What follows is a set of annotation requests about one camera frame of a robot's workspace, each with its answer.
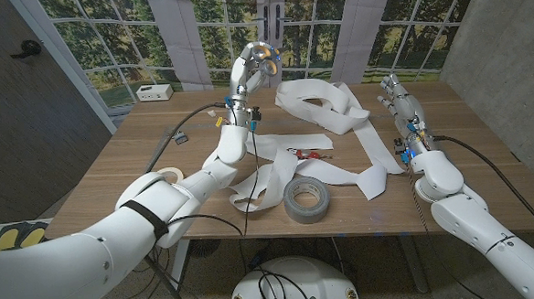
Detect long white receipt paper strip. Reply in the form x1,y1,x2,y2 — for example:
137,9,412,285
221,73,408,214

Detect beige masking tape roll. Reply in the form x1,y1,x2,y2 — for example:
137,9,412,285
156,166,186,185

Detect grey table leg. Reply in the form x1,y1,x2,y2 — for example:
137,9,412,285
398,232,430,295

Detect thin black left wrist wire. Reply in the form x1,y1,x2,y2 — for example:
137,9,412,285
161,122,264,241

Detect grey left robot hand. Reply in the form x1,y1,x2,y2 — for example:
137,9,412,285
222,40,286,128

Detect black round floor object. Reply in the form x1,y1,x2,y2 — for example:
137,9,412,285
187,237,222,259

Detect thin black right wrist wire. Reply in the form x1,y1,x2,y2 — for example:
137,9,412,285
404,158,494,299

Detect scissors with beige grey handles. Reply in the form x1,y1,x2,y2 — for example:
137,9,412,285
251,42,283,78

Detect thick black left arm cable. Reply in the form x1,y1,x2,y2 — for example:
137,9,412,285
133,101,239,299

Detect grey duct tape roll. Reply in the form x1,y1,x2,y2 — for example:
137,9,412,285
282,174,333,227

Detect printed window forest backdrop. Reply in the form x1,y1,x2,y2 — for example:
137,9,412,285
9,0,490,130

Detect white table leg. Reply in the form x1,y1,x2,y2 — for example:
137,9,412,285
166,238,194,291

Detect thin black floor cables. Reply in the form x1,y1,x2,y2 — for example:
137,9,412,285
106,243,211,299

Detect white power box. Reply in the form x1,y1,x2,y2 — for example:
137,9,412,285
134,83,176,103

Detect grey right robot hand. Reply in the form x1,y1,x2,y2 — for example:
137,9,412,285
375,70,438,165

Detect yellow black foot pedal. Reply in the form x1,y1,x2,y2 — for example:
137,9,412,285
0,222,26,252
18,220,51,250

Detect thin black wrist wire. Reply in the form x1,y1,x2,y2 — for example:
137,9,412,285
404,158,494,299
161,122,264,241

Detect white robot torso base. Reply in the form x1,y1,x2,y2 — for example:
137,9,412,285
226,252,361,299

